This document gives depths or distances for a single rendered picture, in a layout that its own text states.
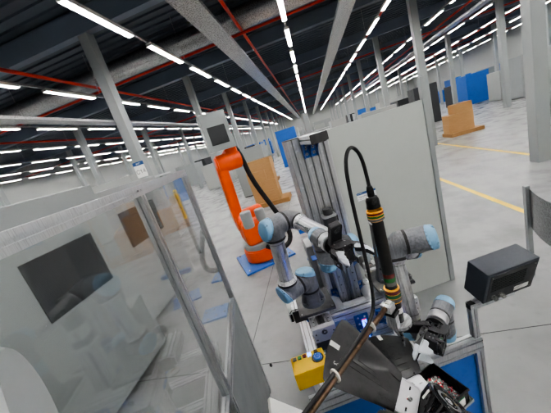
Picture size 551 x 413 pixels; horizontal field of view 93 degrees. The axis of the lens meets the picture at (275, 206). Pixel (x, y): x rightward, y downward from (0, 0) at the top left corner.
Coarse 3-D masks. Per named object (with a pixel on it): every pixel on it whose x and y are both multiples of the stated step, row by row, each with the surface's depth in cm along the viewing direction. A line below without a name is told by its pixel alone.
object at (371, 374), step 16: (336, 336) 83; (352, 336) 84; (336, 352) 79; (368, 352) 81; (352, 368) 77; (368, 368) 78; (384, 368) 79; (336, 384) 72; (352, 384) 74; (368, 384) 75; (384, 384) 76; (400, 384) 77; (368, 400) 73; (384, 400) 74
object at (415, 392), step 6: (402, 378) 78; (402, 384) 77; (408, 384) 77; (402, 390) 76; (408, 390) 77; (414, 390) 77; (420, 390) 77; (402, 396) 76; (414, 396) 76; (402, 402) 75; (408, 402) 75; (414, 402) 75; (396, 408) 74; (402, 408) 74; (408, 408) 74; (414, 408) 74
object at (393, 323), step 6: (384, 300) 75; (390, 306) 72; (390, 312) 72; (396, 312) 73; (390, 318) 75; (396, 318) 74; (408, 318) 77; (390, 324) 76; (396, 324) 74; (402, 324) 76; (408, 324) 75; (396, 330) 75; (402, 330) 75
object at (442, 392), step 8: (432, 384) 77; (424, 392) 76; (432, 392) 74; (440, 392) 77; (448, 392) 79; (424, 400) 75; (432, 400) 73; (440, 400) 71; (456, 400) 77; (424, 408) 73; (432, 408) 72; (440, 408) 71; (448, 408) 70; (456, 408) 74; (464, 408) 75
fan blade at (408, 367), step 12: (372, 336) 109; (384, 336) 109; (396, 336) 109; (384, 348) 101; (396, 348) 100; (408, 348) 100; (396, 360) 95; (408, 360) 93; (408, 372) 89; (420, 372) 87
